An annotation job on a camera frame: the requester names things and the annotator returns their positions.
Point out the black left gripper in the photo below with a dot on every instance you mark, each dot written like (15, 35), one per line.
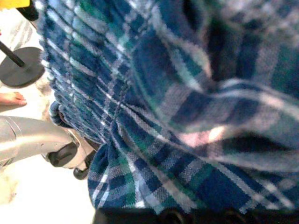
(81, 173)

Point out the blue plaid garment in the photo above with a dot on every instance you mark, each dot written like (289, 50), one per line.
(163, 93)

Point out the yellow polo shirt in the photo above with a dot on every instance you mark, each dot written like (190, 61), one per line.
(12, 3)

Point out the barefoot person in shorts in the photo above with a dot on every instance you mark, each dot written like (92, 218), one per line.
(11, 100)

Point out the black standing fan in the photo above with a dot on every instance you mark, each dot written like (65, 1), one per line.
(21, 70)

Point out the black garment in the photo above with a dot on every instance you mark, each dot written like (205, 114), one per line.
(30, 12)

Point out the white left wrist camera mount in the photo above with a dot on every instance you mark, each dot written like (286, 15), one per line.
(80, 149)

